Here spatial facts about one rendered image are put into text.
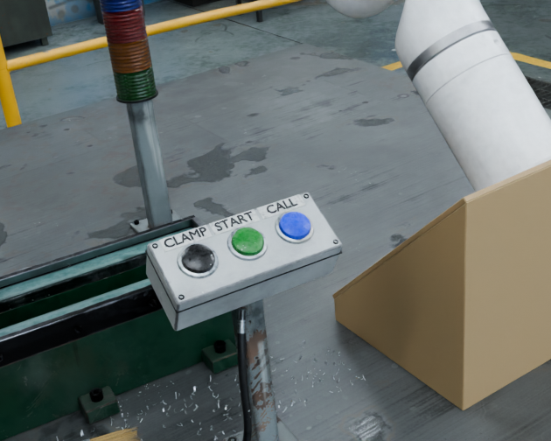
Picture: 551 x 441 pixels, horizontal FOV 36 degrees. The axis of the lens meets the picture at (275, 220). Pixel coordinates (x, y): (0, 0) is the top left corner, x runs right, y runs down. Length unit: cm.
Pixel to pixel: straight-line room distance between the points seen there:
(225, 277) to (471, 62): 44
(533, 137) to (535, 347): 24
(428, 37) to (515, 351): 38
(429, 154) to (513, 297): 67
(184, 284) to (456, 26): 49
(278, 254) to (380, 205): 65
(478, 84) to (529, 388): 36
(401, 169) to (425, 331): 60
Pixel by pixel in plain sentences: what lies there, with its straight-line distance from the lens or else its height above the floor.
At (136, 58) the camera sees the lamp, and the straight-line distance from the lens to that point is 127.
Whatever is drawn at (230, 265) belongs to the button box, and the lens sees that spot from 76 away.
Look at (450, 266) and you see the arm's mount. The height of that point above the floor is 98.
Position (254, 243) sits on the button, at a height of 107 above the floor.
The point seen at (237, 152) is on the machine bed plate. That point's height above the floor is 80.
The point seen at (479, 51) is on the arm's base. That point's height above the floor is 113.
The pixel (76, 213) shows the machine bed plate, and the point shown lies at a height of 80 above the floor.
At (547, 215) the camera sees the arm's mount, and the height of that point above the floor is 100.
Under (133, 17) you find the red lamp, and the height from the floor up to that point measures 116.
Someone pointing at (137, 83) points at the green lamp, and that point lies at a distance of 128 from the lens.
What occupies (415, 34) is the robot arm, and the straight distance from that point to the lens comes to 106.
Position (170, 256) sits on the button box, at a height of 107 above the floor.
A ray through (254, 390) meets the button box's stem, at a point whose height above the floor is 89.
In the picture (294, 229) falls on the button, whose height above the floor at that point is 107.
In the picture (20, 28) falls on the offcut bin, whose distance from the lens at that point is 578.
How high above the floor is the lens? 144
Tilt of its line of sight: 28 degrees down
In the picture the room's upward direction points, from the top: 6 degrees counter-clockwise
